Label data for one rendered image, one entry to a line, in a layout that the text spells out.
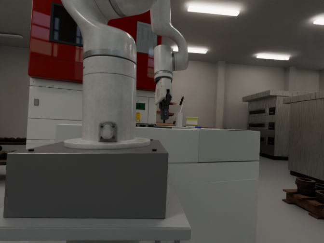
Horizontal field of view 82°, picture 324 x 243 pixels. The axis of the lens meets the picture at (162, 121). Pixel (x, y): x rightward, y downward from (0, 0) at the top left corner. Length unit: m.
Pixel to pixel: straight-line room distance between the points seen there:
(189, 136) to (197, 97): 7.44
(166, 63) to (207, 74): 7.72
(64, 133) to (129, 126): 0.34
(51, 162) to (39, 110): 1.03
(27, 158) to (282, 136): 7.01
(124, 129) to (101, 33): 0.20
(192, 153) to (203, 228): 0.34
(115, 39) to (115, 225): 0.34
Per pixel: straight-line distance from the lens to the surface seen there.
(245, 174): 1.01
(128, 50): 0.43
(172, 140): 0.77
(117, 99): 0.40
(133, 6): 0.48
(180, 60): 0.85
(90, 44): 0.44
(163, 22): 0.88
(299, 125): 4.85
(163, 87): 0.78
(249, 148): 1.01
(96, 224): 0.34
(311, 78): 11.04
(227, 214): 1.00
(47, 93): 1.36
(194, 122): 1.19
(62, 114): 1.34
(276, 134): 7.01
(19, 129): 9.34
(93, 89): 0.41
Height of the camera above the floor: 0.98
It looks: 1 degrees up
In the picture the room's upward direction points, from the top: 3 degrees clockwise
